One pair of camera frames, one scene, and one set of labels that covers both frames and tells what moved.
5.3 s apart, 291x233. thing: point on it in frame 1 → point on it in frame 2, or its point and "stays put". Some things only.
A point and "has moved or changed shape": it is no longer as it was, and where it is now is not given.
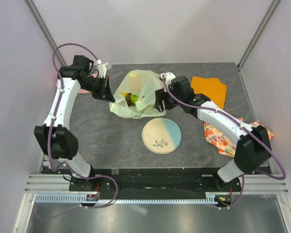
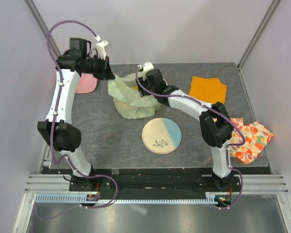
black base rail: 153,183 stays put
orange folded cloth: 216,90 stays put
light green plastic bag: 135,96 has moved or changed shape
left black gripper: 105,93 → 106,73
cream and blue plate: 161,135 stays put
